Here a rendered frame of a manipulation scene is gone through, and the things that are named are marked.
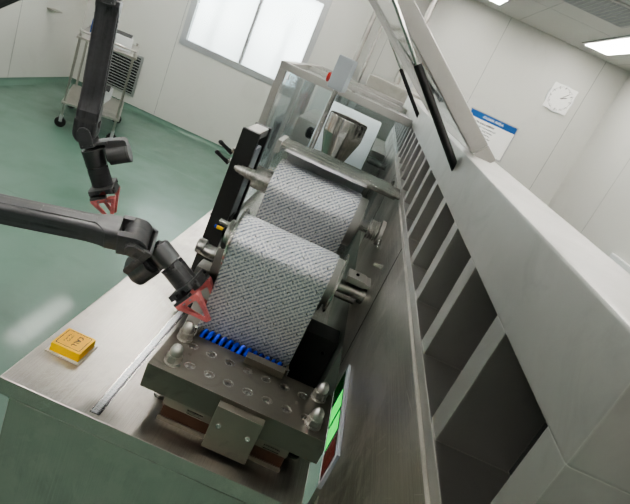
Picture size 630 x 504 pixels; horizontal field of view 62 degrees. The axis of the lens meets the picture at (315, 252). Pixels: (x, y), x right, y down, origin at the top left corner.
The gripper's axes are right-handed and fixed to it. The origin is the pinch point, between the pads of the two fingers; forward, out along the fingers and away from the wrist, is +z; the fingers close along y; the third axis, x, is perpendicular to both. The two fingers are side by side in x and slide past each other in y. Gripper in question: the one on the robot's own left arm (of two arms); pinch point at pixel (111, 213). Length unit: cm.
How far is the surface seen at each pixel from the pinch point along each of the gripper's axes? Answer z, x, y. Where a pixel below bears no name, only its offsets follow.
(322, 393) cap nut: 27, -49, -62
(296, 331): 17, -46, -51
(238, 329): 16, -33, -47
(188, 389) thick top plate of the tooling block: 16, -22, -64
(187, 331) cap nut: 11, -22, -51
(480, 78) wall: 67, -329, 445
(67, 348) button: 12, 4, -49
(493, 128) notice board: 124, -341, 430
